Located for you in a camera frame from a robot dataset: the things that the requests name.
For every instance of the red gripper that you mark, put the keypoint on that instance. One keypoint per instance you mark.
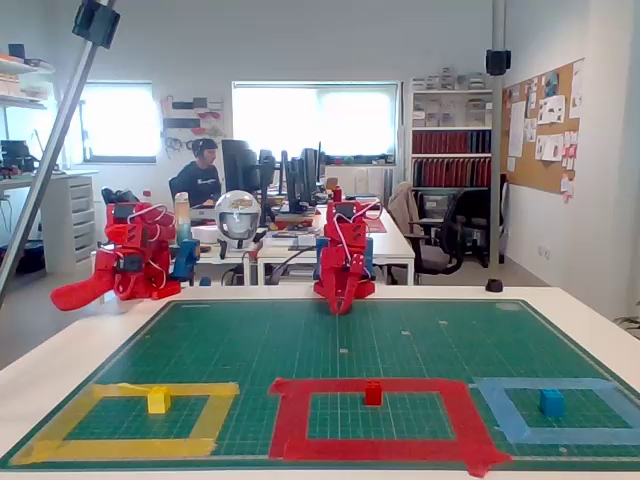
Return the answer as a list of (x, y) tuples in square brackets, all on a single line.
[(338, 280)]

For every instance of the red lego brick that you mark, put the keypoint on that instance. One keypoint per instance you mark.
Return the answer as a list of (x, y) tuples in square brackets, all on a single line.
[(373, 394)]

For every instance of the red leader arm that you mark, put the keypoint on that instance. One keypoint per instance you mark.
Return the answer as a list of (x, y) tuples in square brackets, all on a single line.
[(135, 240)]

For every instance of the red robot arm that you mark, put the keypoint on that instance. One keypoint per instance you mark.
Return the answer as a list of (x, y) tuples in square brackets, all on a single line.
[(345, 210)]

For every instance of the red tape square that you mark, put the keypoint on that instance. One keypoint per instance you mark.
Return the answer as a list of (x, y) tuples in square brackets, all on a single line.
[(370, 446)]

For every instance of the yellow lego brick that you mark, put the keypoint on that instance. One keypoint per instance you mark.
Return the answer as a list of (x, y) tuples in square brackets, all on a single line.
[(159, 400)]

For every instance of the blue lego brick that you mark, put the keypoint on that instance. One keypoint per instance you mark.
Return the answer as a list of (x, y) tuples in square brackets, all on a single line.
[(552, 403)]

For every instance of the blue tape square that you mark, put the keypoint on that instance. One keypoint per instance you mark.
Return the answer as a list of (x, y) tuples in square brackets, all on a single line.
[(550, 435)]

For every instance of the yellow tape square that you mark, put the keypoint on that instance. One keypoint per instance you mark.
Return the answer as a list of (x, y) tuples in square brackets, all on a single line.
[(125, 447)]

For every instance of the green cutting mat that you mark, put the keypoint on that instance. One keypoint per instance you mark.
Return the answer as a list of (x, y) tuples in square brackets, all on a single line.
[(300, 350)]

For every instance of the red bottle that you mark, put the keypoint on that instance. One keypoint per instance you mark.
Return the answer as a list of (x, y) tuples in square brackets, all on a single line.
[(338, 194)]

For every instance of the beige jacket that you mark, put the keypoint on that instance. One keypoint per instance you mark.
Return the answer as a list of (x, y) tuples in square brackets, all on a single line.
[(405, 205)]

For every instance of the black computer monitor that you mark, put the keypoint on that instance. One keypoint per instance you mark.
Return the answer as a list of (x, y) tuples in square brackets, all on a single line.
[(312, 170), (292, 180), (240, 165), (266, 170)]

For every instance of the white helmet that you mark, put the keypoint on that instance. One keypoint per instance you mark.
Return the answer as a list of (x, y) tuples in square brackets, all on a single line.
[(237, 210)]

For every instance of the black office chair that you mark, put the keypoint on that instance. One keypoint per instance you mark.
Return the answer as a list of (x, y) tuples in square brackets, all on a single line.
[(472, 220)]

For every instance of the wide window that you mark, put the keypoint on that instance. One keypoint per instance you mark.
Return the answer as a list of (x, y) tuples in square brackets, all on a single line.
[(315, 120)]

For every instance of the colourful drink bottle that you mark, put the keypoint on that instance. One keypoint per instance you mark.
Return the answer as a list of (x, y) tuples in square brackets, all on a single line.
[(182, 220)]

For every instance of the seated person in dark sweater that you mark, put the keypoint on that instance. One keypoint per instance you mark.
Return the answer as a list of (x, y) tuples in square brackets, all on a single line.
[(200, 177)]

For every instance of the white bookshelf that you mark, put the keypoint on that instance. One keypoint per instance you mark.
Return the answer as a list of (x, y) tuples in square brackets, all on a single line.
[(450, 128)]

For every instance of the upright grey pole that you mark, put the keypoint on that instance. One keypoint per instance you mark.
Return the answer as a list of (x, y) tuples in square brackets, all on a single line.
[(498, 150)]

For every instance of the cork pin board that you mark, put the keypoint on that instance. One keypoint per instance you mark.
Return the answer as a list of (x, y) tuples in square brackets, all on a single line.
[(530, 170)]

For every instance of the white tool pegboard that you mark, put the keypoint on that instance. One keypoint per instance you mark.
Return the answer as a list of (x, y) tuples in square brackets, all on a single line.
[(192, 117)]

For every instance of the black clamp on upright pole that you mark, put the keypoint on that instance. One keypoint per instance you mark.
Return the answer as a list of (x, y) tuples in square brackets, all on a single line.
[(498, 62)]

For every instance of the small window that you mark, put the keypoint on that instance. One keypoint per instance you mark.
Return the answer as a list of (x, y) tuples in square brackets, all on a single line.
[(120, 120)]

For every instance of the slanted metal pole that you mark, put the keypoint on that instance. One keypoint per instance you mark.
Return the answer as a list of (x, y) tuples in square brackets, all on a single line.
[(47, 165)]

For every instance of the black clamp on slanted pole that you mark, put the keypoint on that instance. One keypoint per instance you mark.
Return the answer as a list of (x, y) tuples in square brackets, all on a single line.
[(95, 22)]

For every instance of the white wall socket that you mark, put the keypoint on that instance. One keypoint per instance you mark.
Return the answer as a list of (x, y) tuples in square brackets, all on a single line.
[(543, 251)]

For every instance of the white wall shelf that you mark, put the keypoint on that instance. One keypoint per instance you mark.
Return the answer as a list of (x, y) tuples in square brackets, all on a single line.
[(30, 70)]

